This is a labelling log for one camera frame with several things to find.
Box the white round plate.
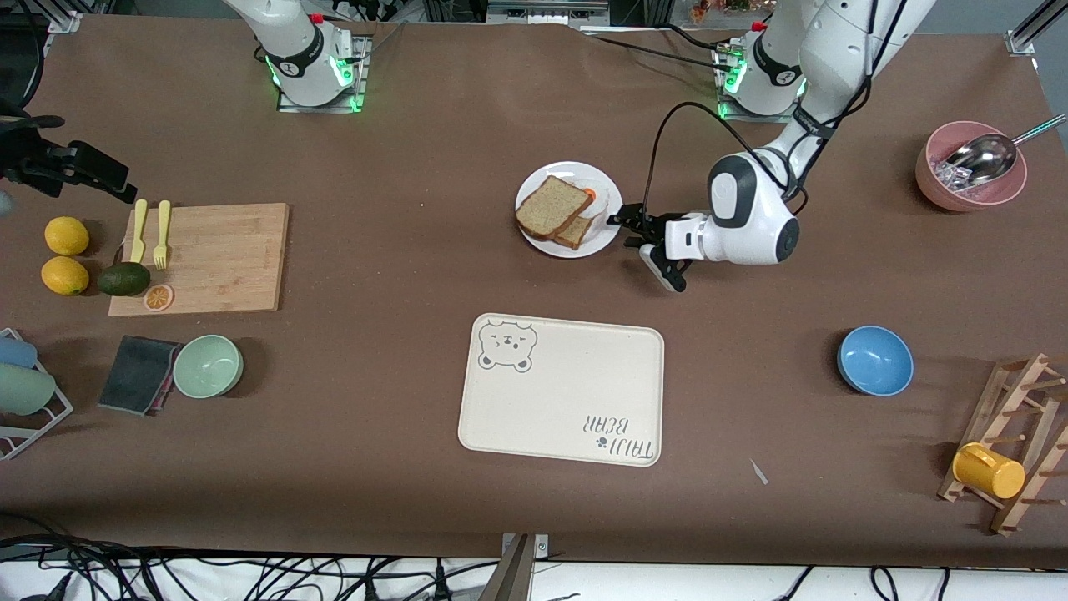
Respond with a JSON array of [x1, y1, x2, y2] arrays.
[[515, 161, 624, 260]]

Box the blue bowl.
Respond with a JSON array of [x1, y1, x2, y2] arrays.
[[836, 325, 915, 397]]

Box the clear ice cube pieces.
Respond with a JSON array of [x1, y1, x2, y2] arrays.
[[933, 157, 973, 191]]

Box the brown bread slice under egg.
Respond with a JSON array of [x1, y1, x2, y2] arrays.
[[554, 213, 596, 250]]

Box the yellow lemon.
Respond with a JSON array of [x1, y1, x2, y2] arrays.
[[41, 255, 90, 296], [44, 216, 91, 256]]

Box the brown bread slice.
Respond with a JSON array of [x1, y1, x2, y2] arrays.
[[515, 174, 596, 243], [554, 213, 596, 250]]

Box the blue cup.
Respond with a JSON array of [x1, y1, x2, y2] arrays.
[[0, 334, 39, 370]]

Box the white wire rack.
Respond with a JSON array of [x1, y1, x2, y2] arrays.
[[0, 327, 74, 462]]

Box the pink bowl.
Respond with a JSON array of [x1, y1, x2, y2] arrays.
[[915, 121, 1027, 212]]

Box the wooden cutting board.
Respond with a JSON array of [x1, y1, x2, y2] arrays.
[[108, 203, 290, 317]]

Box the sage green cup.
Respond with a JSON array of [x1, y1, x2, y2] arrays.
[[0, 364, 57, 417]]

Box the aluminium frame beam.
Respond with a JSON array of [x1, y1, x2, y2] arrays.
[[421, 0, 677, 26]]

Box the black power cable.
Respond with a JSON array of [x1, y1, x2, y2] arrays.
[[580, 32, 739, 72]]

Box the green avocado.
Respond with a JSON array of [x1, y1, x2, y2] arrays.
[[98, 261, 153, 298]]

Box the metal scoop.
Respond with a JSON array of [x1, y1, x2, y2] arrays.
[[943, 114, 1068, 189]]

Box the yellow cup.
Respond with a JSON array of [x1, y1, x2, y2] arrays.
[[951, 442, 1027, 501]]

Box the dark grey folded cloth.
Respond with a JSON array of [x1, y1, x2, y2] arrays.
[[98, 335, 182, 417]]

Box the wooden cup rack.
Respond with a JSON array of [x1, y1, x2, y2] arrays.
[[936, 352, 1068, 537]]

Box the black cable bundle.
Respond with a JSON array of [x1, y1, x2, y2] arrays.
[[0, 534, 501, 601]]

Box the yellow plastic fork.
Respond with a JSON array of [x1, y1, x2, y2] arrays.
[[153, 199, 172, 270]]

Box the cream tray with bear print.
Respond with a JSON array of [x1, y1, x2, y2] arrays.
[[457, 312, 666, 468]]

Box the mint green bowl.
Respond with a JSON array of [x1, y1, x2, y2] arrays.
[[172, 334, 244, 400]]

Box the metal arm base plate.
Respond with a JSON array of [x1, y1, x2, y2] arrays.
[[716, 42, 806, 124], [275, 35, 370, 114]]

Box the metal bracket with post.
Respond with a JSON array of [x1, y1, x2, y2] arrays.
[[480, 533, 550, 601]]

